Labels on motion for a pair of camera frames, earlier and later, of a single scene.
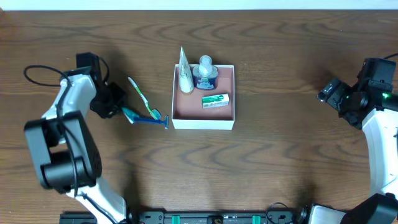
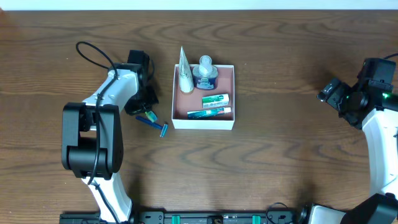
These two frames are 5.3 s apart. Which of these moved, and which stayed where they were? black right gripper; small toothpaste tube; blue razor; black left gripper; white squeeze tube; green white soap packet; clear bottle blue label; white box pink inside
Moved: black left gripper; small toothpaste tube; blue razor
Stayed: white box pink inside; black right gripper; clear bottle blue label; white squeeze tube; green white soap packet
